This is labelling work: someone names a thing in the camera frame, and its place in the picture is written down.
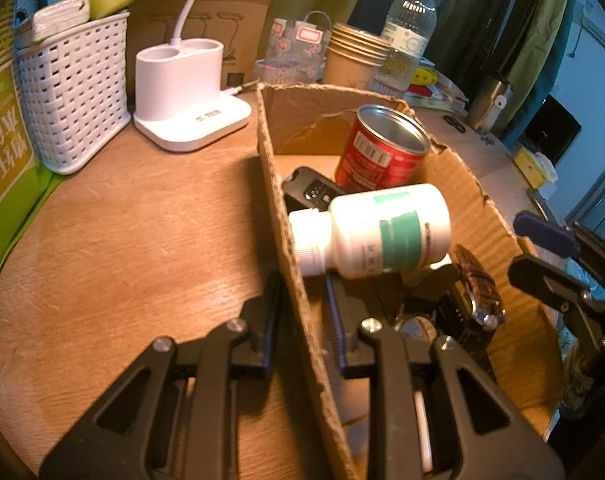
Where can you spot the white tissue packet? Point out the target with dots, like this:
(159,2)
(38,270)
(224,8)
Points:
(57,17)

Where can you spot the black monitor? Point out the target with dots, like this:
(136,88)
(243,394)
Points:
(554,130)

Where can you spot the white desk lamp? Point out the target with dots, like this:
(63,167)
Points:
(192,105)

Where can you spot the black scissors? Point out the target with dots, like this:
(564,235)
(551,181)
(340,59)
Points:
(455,124)

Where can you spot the white pill bottle green label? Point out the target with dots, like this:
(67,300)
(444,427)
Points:
(382,232)

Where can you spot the red tin can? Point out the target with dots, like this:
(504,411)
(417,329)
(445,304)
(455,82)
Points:
(377,152)

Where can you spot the stack of brown paper cups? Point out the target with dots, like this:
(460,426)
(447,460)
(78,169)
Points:
(355,62)

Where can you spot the bunch of keys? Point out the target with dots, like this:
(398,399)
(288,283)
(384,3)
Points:
(488,139)

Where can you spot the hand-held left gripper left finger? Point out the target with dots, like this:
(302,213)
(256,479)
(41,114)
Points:
(268,325)

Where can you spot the white woven plastic basket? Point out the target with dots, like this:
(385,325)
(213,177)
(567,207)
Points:
(72,95)

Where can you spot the green pack of paper cups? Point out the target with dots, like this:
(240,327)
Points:
(7,160)

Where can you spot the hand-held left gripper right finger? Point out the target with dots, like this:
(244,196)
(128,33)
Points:
(336,325)

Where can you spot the yellow tissue box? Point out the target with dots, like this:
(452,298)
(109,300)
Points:
(534,165)

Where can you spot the clear water bottle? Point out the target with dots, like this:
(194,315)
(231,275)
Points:
(410,25)

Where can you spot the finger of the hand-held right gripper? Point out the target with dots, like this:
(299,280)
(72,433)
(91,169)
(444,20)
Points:
(544,280)
(547,234)

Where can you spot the steel thermos flask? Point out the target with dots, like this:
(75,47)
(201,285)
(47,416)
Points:
(489,102)

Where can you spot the brown cardboard box behind lamp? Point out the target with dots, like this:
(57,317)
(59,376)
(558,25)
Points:
(247,15)

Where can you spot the yellow wipes pack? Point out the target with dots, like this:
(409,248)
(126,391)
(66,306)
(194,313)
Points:
(425,77)

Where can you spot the black car key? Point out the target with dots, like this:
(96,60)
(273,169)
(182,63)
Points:
(312,190)

